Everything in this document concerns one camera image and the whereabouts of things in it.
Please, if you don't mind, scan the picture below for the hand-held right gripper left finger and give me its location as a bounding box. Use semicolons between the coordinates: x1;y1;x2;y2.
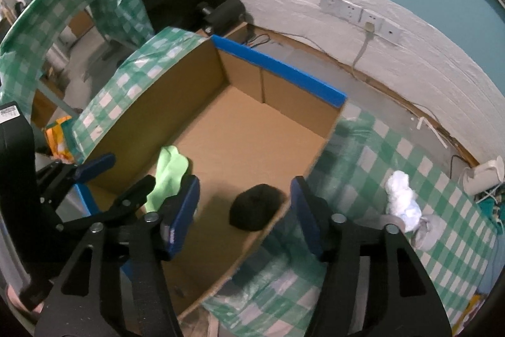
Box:
35;174;200;337

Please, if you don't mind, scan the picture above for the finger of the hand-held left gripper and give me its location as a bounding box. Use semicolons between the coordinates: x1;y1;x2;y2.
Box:
51;174;156;233
35;153;116;203

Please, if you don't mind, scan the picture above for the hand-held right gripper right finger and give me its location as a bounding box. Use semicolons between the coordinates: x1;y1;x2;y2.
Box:
291;176;452;337

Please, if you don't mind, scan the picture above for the light green cloth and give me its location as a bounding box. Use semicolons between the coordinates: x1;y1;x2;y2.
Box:
145;146;189;213

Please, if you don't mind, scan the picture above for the black sock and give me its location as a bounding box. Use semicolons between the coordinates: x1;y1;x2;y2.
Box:
229;184;288;232

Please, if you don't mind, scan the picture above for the cardboard box with blue edge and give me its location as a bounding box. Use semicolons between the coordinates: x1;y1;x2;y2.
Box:
75;35;348;326

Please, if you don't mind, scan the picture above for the person's left hand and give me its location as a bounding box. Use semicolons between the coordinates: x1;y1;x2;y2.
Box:
6;287;46;324

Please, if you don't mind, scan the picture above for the orange snack bag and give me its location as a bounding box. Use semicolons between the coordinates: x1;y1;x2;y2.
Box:
44;116;80;164

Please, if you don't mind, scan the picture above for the green checkered tablecloth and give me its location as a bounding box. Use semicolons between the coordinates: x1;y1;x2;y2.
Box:
73;26;498;337

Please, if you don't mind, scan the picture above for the white crumpled cloth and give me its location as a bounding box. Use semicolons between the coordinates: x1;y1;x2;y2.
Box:
384;170;423;233

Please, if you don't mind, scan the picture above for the grey cloth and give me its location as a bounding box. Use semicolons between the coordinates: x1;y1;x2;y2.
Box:
379;214;443;251

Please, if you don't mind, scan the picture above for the white plastic strip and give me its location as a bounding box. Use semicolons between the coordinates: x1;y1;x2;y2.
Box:
416;117;450;148

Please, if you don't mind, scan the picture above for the white electric kettle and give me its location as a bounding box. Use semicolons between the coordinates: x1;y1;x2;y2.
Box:
461;155;505;197

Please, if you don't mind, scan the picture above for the teal basket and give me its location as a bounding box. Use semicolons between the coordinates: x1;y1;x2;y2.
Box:
475;191;505;233

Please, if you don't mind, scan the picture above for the black cylindrical device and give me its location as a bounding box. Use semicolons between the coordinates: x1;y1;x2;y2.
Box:
196;0;247;35

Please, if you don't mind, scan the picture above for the black power cable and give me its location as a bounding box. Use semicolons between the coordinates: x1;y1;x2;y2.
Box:
450;154;474;180

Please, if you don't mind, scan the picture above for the grey plug with cable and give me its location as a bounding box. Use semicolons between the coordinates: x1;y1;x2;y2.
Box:
351;21;377;71

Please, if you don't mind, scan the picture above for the thin black cable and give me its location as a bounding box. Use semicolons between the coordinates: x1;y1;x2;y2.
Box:
242;23;273;47

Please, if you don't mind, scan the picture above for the white wall socket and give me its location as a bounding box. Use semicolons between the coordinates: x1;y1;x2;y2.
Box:
340;0;363;23
379;18;402;43
361;9;384;34
320;0;343;16

